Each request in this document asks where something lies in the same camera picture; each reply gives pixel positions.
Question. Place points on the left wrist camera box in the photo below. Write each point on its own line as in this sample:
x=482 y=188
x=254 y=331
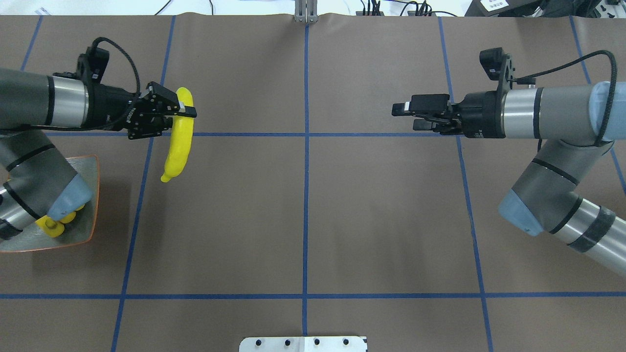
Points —
x=92 y=65

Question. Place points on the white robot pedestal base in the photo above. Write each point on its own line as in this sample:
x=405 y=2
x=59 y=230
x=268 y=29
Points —
x=304 y=344

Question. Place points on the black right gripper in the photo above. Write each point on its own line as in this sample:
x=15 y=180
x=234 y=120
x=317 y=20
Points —
x=482 y=115

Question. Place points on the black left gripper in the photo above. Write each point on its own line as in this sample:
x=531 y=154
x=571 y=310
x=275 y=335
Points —
x=108 y=108

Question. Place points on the blue square plate orange rim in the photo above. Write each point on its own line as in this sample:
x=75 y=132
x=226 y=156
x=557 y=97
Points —
x=78 y=231

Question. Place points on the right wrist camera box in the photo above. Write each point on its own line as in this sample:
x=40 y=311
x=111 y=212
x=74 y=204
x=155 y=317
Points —
x=499 y=67

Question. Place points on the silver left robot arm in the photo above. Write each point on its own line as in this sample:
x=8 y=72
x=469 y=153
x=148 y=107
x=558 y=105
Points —
x=42 y=184

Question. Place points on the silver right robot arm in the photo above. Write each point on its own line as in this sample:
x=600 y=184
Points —
x=544 y=198

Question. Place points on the aluminium frame post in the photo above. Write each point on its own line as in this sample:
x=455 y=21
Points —
x=306 y=11

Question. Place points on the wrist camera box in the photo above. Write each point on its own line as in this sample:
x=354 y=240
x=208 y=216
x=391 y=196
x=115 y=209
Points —
x=499 y=67
x=92 y=65

